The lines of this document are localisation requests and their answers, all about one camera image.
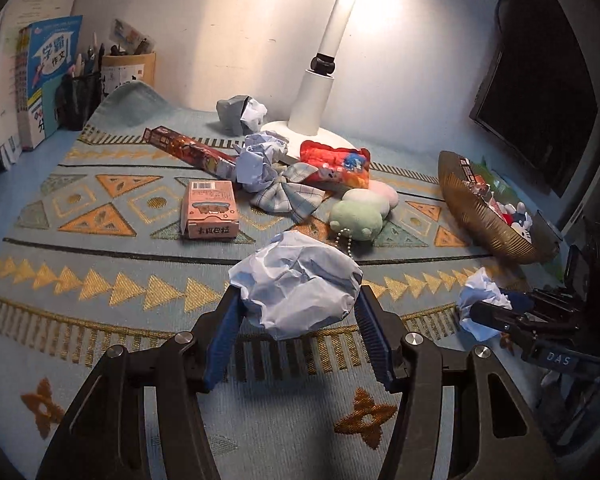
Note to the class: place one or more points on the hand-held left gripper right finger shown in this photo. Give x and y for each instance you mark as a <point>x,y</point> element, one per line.
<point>375,342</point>

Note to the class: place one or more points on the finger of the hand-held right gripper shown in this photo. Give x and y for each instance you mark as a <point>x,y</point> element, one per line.
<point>519,300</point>
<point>500,317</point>

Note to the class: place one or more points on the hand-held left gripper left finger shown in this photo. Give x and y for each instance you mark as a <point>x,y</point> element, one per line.
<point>220,342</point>

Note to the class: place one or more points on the large paper ball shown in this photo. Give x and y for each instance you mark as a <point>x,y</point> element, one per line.
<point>295,285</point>

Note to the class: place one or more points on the gold ribbed basket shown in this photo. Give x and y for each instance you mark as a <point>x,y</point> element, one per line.
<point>475,210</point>

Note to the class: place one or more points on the long red box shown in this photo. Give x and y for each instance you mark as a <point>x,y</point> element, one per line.
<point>190,152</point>

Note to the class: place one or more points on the white rabbit plush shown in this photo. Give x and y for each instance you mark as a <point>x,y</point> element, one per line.
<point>519,222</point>

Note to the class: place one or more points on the patterned woven mat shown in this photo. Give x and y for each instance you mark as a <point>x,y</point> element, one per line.
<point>130,270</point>

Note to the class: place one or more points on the small red box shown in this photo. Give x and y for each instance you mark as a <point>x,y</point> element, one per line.
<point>474,175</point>

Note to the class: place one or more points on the pink cardboard box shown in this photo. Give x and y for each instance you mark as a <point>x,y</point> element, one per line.
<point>210,210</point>

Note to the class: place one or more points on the pink plush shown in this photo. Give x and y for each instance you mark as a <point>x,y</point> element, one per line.
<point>385,197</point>

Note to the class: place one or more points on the plaid fabric bow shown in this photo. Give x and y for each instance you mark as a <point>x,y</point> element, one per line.
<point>285,195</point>

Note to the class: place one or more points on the crumpled bluish paper ball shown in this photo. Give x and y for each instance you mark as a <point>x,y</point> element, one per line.
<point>252,170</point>

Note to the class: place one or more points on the red snack pouch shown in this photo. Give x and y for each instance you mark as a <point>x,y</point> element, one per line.
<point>335,162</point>

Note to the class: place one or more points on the black monitor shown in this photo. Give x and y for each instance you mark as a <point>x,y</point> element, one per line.
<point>535,85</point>

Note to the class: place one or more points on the grey white crumpled paper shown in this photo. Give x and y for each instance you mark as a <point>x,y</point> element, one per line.
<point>232,112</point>

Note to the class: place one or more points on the white desk lamp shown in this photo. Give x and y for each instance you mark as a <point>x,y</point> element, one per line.
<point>312,100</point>

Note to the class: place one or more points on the black mesh pen holder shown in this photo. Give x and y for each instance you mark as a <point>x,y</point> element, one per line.
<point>77,100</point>

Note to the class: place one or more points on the beige pen holder box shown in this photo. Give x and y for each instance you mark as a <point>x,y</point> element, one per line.
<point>130,70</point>

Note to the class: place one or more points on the blue book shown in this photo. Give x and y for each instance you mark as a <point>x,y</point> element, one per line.
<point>50,70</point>

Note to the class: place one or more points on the row of books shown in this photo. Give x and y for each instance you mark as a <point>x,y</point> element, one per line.
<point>25,10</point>

